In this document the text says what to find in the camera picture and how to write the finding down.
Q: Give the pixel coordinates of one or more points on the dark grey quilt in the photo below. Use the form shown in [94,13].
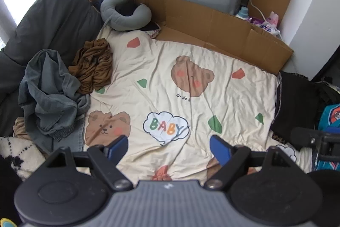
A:
[10,88]

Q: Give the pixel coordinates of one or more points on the black clothes pile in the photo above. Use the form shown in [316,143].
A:
[297,104]

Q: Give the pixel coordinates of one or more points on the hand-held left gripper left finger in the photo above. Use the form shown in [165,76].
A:
[119,146]

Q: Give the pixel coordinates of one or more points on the flattened cardboard box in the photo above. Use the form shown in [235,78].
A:
[212,27]

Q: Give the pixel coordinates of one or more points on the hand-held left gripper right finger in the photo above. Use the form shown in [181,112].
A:
[219,148]

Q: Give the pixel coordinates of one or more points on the pink bottle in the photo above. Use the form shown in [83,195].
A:
[273,20]

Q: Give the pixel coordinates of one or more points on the floral cloth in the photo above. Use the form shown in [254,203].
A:
[153,31]

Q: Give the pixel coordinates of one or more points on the cream bear print blanket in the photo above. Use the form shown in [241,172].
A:
[159,70]

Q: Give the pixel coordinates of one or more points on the tan cloth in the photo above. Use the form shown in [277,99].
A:
[21,128]

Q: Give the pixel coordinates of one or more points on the white black knit blanket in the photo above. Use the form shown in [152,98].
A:
[18,157]

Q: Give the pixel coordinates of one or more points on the teal patterned bag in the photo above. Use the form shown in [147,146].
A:
[329,115]

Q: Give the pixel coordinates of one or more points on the blue cap detergent bottle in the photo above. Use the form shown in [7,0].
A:
[242,13]

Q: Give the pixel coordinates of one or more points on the black cushion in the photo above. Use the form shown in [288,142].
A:
[130,9]

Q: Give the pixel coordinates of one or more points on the dark grey blanket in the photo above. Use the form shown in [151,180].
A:
[53,17]

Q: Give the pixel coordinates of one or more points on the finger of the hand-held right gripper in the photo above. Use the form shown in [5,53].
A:
[333,130]
[305,136]

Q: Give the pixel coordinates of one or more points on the brown printed t-shirt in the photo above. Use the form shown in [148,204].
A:
[93,67]

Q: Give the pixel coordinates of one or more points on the blue-grey jacket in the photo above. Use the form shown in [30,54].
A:
[50,88]

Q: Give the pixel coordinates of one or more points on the grey neck pillow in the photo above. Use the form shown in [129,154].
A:
[111,14]

